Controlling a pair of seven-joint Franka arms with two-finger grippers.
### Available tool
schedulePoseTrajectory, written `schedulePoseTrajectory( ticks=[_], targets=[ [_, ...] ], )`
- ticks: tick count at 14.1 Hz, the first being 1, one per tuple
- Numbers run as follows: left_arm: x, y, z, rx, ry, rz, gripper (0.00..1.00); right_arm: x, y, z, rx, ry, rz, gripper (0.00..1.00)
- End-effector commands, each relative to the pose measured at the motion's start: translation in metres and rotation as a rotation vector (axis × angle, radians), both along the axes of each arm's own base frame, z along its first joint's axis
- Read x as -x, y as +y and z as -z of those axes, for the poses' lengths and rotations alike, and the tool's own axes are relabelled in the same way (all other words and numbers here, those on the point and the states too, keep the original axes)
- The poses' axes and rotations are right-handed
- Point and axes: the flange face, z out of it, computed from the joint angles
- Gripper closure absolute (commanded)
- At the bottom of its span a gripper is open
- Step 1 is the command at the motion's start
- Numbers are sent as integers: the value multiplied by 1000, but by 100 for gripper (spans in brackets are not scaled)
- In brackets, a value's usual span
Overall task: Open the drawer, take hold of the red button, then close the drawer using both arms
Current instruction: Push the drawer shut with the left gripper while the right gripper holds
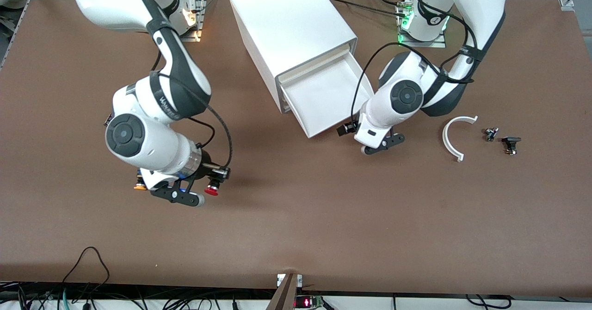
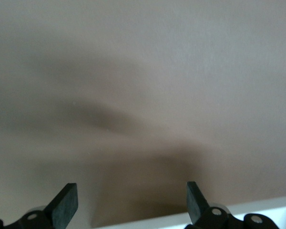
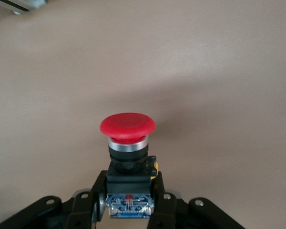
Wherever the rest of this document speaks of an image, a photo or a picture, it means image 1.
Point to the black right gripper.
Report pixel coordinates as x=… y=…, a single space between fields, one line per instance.
x=206 y=166

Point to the red push button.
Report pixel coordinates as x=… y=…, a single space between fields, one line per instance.
x=212 y=190

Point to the white drawer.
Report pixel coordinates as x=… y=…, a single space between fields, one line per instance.
x=314 y=65
x=323 y=97

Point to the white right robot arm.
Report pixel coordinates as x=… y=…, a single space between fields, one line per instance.
x=138 y=139

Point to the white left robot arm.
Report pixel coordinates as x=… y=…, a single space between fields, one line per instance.
x=407 y=97

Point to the yellow push button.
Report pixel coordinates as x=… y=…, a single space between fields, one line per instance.
x=139 y=188

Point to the white drawer cabinet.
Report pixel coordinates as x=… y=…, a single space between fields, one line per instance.
x=286 y=18

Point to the small black contact block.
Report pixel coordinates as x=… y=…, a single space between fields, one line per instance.
x=107 y=121

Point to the red lit circuit board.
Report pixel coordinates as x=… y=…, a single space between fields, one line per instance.
x=307 y=302

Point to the white curved bracket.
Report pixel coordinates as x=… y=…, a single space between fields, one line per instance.
x=446 y=139

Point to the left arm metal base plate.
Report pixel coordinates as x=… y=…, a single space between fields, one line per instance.
x=434 y=44

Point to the brown camera post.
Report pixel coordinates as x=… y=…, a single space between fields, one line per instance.
x=284 y=294

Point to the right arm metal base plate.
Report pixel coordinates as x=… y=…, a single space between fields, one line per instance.
x=196 y=34

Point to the small silver black switch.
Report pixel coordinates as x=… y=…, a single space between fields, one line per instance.
x=491 y=134

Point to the black switch part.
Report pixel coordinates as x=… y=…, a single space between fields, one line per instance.
x=510 y=142

